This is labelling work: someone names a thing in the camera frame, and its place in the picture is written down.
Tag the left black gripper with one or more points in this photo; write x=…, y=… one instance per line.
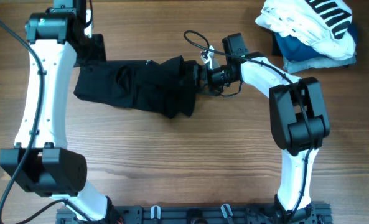
x=101, y=55

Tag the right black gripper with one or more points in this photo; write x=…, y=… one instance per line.
x=198, y=78

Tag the black t-shirt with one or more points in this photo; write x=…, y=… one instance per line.
x=167, y=88

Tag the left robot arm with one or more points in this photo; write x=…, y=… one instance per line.
x=58, y=40

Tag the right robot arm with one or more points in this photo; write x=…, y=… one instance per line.
x=299, y=123

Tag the light blue folded garment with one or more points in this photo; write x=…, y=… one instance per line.
x=292, y=66

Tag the dark blue folded garment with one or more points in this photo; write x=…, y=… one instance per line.
x=296, y=46

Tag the white black-striped folded garment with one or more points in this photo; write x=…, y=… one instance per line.
x=320, y=24

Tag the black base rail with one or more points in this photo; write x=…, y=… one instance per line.
x=254, y=213

